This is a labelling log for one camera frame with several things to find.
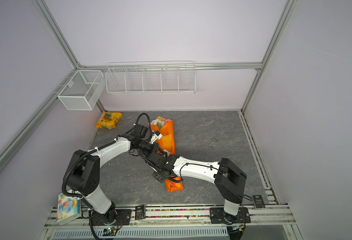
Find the orange wrapping paper sheet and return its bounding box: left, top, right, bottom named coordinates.
left=151, top=116, right=183, bottom=192

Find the cream fake rose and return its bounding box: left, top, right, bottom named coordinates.
left=151, top=119, right=166, bottom=129

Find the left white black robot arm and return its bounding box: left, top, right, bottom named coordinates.
left=62, top=135, right=169, bottom=218

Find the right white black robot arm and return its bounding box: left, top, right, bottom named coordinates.
left=144, top=153, right=247, bottom=217

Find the yellow snack bag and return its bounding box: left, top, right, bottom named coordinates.
left=95, top=112, right=123, bottom=130

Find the white mesh box basket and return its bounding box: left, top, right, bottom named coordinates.
left=58, top=70, right=106, bottom=111

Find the colourful tissue pack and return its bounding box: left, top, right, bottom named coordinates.
left=57, top=193, right=81, bottom=226

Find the black labelled box right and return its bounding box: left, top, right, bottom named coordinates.
left=252, top=195, right=266, bottom=209

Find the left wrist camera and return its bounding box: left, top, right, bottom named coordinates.
left=132, top=125, right=163, bottom=144

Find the black box on rail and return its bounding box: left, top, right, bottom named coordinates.
left=135, top=205, right=146, bottom=221

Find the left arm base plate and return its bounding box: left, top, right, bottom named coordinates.
left=91, top=209, right=132, bottom=226

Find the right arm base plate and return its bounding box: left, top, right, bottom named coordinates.
left=209, top=206, right=251, bottom=225

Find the white wire shelf basket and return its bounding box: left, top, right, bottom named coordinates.
left=106, top=61, right=196, bottom=94

